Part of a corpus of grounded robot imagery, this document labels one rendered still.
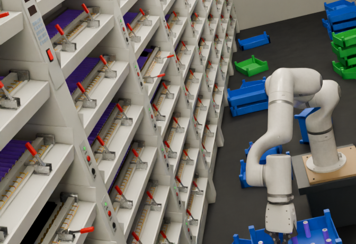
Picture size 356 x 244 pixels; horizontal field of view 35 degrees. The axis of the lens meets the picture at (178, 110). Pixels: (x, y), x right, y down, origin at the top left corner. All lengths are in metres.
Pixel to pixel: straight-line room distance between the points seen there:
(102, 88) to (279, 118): 0.62
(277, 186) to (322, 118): 0.76
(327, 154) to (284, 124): 0.76
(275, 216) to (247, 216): 1.10
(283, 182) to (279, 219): 0.13
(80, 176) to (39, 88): 0.30
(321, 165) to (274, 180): 0.84
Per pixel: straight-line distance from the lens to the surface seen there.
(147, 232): 2.13
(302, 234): 2.17
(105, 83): 1.97
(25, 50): 1.50
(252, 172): 1.94
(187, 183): 2.76
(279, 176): 1.92
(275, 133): 1.97
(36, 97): 1.43
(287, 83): 2.06
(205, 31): 4.29
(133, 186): 2.05
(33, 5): 1.53
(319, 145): 2.69
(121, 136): 2.00
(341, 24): 5.45
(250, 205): 3.15
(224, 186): 3.38
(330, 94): 2.57
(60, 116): 1.54
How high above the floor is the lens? 1.68
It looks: 21 degrees down
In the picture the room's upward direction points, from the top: 17 degrees counter-clockwise
